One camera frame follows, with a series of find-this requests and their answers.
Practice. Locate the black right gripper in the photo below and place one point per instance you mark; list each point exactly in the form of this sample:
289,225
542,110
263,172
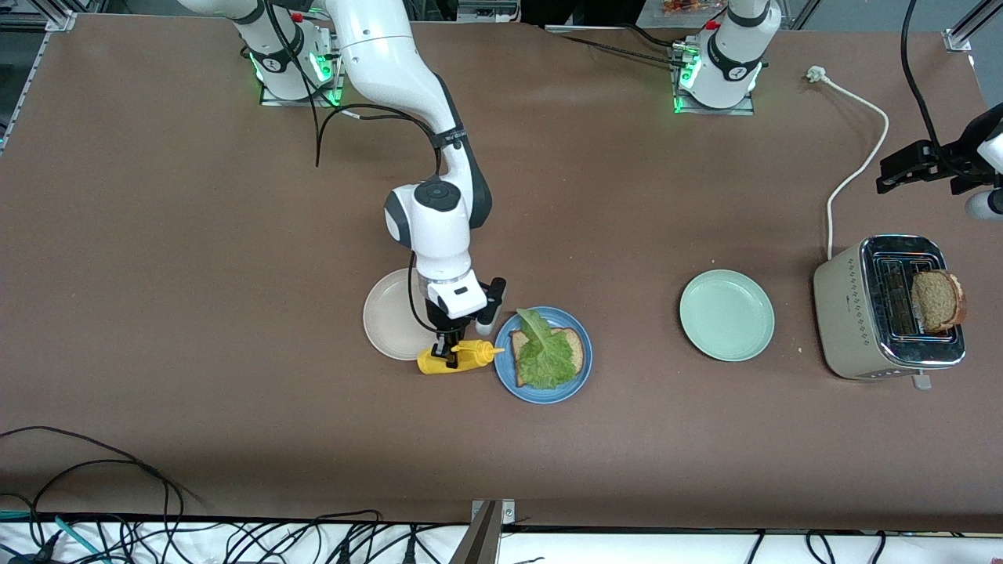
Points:
441,323

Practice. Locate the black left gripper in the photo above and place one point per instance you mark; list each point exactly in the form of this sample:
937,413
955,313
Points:
957,153

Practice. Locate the yellow mustard squeeze bottle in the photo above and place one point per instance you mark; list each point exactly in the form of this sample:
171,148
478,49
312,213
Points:
470,359

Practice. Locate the green lettuce leaf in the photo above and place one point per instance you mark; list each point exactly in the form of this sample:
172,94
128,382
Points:
544,360

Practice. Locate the brown bread slice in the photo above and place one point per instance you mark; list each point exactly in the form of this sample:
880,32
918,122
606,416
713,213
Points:
936,301
579,356

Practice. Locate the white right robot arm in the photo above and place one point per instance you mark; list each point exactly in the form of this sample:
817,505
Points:
439,235

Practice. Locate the beige round plate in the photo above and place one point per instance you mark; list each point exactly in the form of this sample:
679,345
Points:
388,329

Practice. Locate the blue round plate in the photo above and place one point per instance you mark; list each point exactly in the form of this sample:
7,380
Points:
548,396

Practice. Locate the mint green round plate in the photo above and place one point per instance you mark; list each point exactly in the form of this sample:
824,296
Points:
727,315

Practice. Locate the brown table cover sheet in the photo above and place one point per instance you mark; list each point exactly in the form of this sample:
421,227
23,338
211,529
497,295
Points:
548,235

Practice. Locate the beige and chrome toaster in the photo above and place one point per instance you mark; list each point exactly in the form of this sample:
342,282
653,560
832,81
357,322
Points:
846,313

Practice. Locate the orange packet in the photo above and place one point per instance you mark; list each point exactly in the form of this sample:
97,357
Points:
686,6

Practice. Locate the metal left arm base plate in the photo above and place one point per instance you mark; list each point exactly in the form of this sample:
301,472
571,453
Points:
740,110

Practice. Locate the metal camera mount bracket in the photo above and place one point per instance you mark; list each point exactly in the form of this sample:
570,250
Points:
505,513

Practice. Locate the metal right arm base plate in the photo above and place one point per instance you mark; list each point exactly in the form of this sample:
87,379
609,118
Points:
266,100

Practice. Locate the aluminium table frame rail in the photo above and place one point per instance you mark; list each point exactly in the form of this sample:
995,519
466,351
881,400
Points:
61,21

